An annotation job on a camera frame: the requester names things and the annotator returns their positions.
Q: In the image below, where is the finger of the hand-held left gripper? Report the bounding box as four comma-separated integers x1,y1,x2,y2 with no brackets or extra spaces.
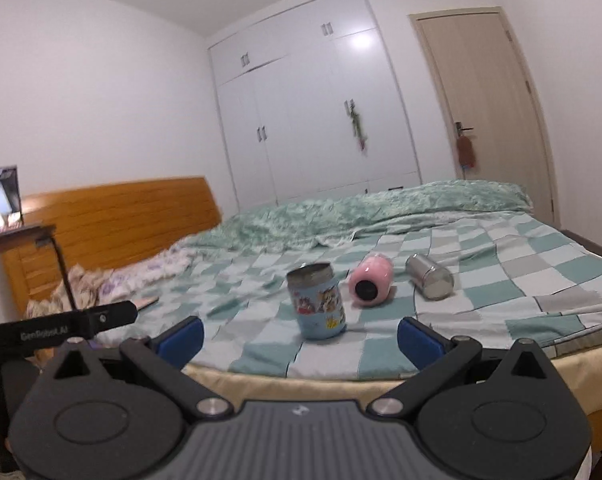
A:
88,300,138,335

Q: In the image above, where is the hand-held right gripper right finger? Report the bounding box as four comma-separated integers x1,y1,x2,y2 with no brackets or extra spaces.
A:
371,316,562,418

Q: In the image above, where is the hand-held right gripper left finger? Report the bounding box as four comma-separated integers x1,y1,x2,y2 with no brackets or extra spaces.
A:
38,316,234,422

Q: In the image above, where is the stainless steel cup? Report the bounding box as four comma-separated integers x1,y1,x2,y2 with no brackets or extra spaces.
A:
405,252,454,301

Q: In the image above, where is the pink bottle black cap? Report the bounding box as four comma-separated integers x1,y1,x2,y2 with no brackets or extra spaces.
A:
348,254,396,307

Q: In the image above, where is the blue cartoon print cup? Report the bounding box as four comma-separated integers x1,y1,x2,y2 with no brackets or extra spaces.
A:
286,262,348,341

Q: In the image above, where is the floral pillow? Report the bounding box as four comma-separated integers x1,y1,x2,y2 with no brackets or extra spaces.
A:
28,247,198,319

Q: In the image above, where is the checkered bed sheet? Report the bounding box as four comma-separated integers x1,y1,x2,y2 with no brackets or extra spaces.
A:
146,205,602,381

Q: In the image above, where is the bedside table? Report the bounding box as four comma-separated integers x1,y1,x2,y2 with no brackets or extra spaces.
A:
0,223,78,312

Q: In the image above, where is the wooden headboard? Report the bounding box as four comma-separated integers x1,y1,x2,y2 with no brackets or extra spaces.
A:
1,175,223,313

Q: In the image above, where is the green quilt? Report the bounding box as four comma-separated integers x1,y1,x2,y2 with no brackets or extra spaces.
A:
181,179,534,257

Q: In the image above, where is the brown hanging bag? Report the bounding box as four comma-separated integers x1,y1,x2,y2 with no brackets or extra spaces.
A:
455,135,478,171

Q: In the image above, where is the hanging ornament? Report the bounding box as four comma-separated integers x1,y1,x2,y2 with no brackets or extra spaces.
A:
347,100,370,154

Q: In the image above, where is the beige door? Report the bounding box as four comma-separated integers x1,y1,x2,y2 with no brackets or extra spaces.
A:
408,6,562,229

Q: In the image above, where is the white wardrobe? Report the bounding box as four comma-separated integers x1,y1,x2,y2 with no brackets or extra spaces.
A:
206,0,423,214

